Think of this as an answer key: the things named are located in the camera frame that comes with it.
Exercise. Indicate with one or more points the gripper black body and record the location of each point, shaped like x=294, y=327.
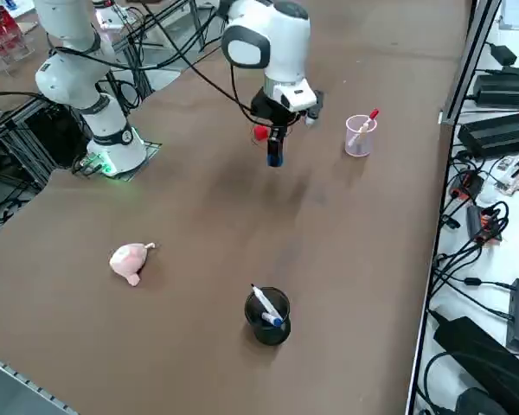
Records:
x=268, y=110

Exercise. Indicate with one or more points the red magnetic block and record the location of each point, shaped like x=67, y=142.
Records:
x=260, y=133

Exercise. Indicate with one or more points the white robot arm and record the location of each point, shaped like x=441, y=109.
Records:
x=281, y=43

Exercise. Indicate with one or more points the red capped white marker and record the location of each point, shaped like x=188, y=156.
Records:
x=374, y=114

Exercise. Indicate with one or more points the blue capped white marker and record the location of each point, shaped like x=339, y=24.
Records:
x=266, y=307

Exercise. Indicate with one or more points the pink plush toy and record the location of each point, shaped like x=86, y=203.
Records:
x=127, y=259

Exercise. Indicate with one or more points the black mesh pen cup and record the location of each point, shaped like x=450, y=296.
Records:
x=272, y=335

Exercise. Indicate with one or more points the orange and black device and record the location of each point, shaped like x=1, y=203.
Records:
x=469, y=183
x=476, y=220

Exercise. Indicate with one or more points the long black power brick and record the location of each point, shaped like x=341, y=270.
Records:
x=497, y=134
x=506, y=91

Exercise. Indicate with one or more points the small black power adapter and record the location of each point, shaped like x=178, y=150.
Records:
x=504, y=54

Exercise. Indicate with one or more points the bare circuit board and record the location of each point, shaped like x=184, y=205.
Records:
x=514, y=173

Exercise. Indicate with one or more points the clear acrylic shelf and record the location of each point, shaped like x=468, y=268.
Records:
x=8, y=56

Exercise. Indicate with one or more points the large black power supply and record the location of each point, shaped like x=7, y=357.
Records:
x=467, y=341

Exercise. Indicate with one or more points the aluminium frame profile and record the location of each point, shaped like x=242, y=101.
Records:
x=463, y=78

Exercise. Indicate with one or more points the aluminium rail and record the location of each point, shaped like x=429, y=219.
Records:
x=17, y=380

